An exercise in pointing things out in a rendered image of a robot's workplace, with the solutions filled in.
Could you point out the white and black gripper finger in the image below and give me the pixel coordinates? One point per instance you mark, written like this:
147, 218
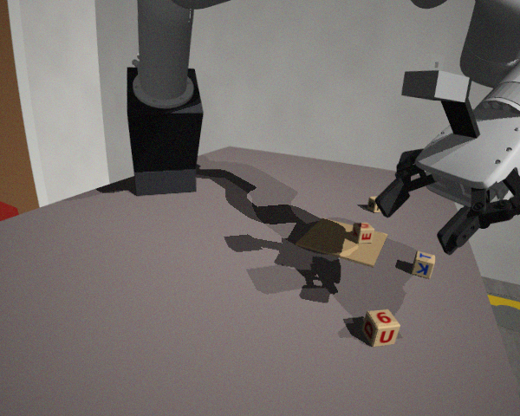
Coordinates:
468, 220
397, 193

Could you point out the wooden letter block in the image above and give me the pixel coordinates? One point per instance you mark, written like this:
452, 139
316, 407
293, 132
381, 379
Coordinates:
423, 264
380, 327
362, 233
372, 206

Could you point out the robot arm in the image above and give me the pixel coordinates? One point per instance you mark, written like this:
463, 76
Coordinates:
490, 57

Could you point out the tan flat mat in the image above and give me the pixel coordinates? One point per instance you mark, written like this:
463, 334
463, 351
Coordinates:
334, 238

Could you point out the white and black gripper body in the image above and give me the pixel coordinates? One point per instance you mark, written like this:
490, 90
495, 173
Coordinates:
460, 163

